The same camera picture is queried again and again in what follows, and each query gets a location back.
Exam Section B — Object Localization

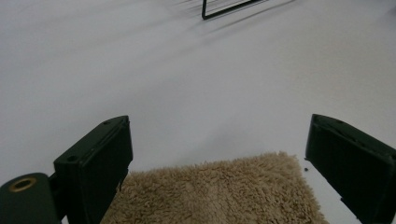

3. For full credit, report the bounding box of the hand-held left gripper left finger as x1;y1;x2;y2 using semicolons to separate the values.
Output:
53;115;134;224

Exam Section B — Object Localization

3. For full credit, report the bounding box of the black wire rack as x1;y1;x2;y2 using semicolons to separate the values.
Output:
201;0;269;21

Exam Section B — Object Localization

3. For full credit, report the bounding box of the beige fluffy towel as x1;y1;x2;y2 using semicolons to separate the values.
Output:
100;151;331;224

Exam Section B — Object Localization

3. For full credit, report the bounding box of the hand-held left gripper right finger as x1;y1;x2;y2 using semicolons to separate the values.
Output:
304;113;396;224

